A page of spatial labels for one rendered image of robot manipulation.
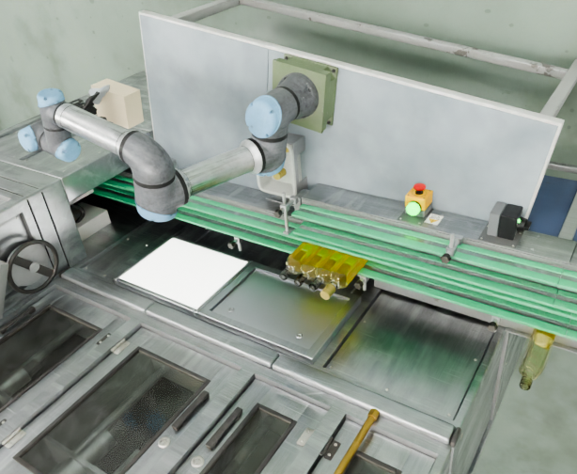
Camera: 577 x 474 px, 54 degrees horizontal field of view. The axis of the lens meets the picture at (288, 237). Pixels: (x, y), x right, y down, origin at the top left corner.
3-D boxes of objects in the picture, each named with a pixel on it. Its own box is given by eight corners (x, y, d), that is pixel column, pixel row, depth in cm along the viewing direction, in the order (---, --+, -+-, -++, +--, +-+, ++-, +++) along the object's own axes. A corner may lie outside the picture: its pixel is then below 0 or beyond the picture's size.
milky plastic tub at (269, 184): (271, 181, 224) (257, 190, 218) (264, 128, 212) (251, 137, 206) (307, 189, 216) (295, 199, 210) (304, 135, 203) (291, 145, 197)
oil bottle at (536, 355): (533, 330, 177) (510, 387, 159) (540, 319, 173) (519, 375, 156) (550, 339, 175) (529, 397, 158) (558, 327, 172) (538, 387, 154)
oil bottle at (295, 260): (315, 242, 210) (284, 274, 196) (314, 229, 207) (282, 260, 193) (328, 245, 207) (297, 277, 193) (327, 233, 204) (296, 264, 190)
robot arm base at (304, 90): (284, 65, 183) (266, 74, 177) (322, 83, 179) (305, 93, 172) (277, 105, 194) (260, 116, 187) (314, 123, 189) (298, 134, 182)
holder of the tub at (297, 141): (272, 192, 227) (261, 200, 222) (266, 128, 212) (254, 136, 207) (309, 200, 219) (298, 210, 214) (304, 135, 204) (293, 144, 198)
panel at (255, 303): (173, 240, 242) (115, 284, 219) (172, 234, 241) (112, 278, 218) (361, 302, 198) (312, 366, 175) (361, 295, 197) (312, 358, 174)
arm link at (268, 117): (300, 94, 173) (274, 109, 165) (295, 132, 182) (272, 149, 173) (268, 82, 178) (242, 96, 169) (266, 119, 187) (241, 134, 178)
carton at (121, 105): (106, 78, 201) (90, 85, 196) (139, 89, 195) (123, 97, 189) (112, 109, 208) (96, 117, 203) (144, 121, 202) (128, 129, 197)
